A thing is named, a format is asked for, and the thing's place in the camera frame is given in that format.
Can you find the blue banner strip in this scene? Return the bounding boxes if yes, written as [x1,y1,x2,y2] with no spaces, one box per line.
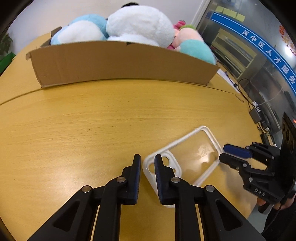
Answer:
[211,12,296,93]

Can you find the cardboard box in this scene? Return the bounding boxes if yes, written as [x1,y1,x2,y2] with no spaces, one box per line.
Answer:
[25,25,219,88]

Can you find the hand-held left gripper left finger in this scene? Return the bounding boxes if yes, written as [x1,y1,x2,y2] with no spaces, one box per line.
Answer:
[28,153,141,241]

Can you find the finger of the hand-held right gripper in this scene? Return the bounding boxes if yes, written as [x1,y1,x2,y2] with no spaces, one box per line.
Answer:
[218,153,250,172]
[223,144,252,158]

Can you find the black power adapter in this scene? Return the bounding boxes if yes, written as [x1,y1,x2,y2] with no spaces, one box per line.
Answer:
[249,109,262,124]

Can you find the black electronic box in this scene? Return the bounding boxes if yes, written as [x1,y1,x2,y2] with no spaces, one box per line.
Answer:
[260,111,278,135]

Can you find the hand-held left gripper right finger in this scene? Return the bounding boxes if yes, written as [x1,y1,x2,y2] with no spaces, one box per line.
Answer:
[154,154,266,241]

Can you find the yellow shelf unit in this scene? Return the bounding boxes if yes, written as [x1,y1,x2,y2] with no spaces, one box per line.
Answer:
[211,28,258,78]

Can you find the white clear phone case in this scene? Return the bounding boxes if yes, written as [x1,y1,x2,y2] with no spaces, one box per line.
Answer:
[143,126,223,209]

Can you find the pastel pink and teal plush toy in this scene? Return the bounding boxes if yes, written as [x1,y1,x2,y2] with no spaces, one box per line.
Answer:
[172,24,216,65]

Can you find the person's right hand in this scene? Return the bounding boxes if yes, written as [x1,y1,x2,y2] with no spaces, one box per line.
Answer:
[256,189,296,210]

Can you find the blue and white plush toy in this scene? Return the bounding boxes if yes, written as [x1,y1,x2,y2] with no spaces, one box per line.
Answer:
[50,14,109,45]

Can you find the white paper sheet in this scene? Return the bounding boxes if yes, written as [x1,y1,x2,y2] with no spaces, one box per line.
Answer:
[216,70,239,93]

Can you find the person's right forearm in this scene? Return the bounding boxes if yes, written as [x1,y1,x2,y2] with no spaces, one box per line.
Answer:
[261,202,296,241]

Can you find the round festive window sticker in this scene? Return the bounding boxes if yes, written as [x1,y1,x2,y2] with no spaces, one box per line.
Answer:
[279,25,296,55]

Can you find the green planter box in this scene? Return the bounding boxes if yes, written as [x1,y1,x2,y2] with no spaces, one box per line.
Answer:
[0,53,15,75]

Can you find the black cable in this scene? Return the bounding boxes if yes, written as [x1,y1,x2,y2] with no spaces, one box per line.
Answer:
[238,79,258,109]

